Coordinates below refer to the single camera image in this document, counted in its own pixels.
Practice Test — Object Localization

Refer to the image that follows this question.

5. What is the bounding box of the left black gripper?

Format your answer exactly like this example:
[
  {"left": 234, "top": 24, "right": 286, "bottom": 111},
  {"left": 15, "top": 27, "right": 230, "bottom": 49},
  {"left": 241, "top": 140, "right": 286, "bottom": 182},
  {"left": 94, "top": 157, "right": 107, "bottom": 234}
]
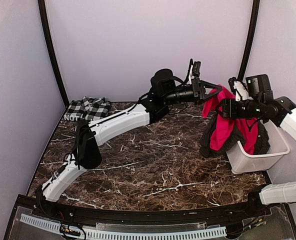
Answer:
[{"left": 165, "top": 78, "right": 224, "bottom": 105}]

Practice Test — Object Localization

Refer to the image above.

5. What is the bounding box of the red garment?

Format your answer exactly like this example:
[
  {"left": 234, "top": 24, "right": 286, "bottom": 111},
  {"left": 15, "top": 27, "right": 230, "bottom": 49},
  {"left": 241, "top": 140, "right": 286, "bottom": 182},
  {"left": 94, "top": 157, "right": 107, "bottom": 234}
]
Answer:
[{"left": 202, "top": 84, "right": 260, "bottom": 155}]

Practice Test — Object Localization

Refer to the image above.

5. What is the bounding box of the black white checkered shirt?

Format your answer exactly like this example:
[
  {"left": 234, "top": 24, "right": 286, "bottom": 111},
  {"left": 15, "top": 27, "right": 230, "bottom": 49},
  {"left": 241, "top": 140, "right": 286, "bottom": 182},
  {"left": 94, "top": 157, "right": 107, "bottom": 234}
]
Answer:
[{"left": 63, "top": 96, "right": 111, "bottom": 122}]

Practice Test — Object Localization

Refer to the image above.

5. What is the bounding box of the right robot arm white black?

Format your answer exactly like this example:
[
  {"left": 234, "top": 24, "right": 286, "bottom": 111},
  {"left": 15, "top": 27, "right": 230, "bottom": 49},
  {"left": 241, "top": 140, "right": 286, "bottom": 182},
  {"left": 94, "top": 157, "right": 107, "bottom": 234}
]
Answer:
[{"left": 217, "top": 96, "right": 296, "bottom": 217}]

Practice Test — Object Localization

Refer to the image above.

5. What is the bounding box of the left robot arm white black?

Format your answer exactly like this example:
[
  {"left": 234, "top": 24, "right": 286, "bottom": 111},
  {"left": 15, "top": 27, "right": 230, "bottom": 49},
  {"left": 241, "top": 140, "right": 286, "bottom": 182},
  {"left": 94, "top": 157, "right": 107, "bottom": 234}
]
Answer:
[{"left": 35, "top": 76, "right": 223, "bottom": 218}]

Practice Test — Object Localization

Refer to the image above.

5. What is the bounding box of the white plastic laundry bin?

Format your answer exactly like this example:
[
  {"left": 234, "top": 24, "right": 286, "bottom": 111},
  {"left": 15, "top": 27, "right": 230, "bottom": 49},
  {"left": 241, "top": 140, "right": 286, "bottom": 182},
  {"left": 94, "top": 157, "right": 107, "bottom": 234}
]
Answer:
[{"left": 226, "top": 121, "right": 290, "bottom": 175}]

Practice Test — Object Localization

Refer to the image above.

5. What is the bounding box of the dark pinstriped button shirt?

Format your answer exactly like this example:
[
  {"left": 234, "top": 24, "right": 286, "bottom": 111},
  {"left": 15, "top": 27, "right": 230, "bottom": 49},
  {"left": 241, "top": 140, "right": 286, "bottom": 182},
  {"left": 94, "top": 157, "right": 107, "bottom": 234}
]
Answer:
[{"left": 199, "top": 114, "right": 270, "bottom": 157}]

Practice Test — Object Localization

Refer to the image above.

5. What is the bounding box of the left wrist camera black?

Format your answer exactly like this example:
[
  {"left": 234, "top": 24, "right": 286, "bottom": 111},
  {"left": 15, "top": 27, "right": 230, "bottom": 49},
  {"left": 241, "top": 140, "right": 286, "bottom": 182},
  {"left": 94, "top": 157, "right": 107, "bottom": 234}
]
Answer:
[{"left": 150, "top": 58, "right": 202, "bottom": 97}]

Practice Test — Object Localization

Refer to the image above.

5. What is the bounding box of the right black frame post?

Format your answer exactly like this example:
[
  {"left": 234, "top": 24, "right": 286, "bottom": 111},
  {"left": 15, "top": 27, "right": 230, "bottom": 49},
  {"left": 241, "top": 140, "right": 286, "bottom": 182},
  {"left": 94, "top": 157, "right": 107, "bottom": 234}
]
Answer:
[{"left": 237, "top": 0, "right": 260, "bottom": 80}]

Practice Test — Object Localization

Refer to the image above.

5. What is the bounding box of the black frame post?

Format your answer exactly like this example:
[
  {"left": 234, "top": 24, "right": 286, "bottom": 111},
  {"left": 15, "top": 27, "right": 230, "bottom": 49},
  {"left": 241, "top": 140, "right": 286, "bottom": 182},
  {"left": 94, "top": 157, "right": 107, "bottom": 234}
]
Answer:
[
  {"left": 37, "top": 0, "right": 70, "bottom": 108},
  {"left": 237, "top": 0, "right": 260, "bottom": 80}
]

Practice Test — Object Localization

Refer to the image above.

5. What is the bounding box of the black front rail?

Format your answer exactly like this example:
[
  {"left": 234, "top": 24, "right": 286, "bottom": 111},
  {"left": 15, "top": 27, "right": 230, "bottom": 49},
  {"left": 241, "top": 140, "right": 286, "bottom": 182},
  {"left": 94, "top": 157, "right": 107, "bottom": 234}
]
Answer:
[{"left": 15, "top": 194, "right": 271, "bottom": 226}]

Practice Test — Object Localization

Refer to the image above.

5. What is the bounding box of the left black frame post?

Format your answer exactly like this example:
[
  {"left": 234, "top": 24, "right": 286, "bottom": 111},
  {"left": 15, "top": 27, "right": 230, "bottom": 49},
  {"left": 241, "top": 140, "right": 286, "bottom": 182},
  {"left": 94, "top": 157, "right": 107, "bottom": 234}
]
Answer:
[{"left": 37, "top": 0, "right": 70, "bottom": 108}]

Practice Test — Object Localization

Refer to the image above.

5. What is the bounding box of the white slotted cable duct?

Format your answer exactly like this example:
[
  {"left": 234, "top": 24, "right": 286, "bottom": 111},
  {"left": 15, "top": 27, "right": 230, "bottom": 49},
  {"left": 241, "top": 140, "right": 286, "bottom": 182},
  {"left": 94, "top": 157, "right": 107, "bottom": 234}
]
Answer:
[{"left": 19, "top": 213, "right": 227, "bottom": 240}]

